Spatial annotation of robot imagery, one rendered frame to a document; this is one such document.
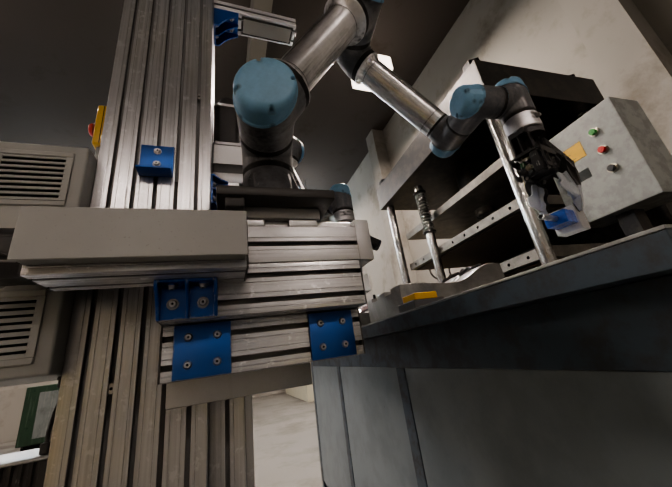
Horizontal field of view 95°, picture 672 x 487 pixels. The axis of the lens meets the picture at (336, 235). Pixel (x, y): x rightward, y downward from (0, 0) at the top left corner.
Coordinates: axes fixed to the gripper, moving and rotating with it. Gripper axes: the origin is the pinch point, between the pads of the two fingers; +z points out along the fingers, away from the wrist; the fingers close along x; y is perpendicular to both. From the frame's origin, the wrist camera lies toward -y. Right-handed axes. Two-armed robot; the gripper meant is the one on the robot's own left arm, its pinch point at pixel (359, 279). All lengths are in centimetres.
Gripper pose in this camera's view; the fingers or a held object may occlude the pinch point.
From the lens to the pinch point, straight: 104.4
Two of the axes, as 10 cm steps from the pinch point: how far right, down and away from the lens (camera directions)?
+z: 1.3, 9.3, -3.5
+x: 1.2, -3.7, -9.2
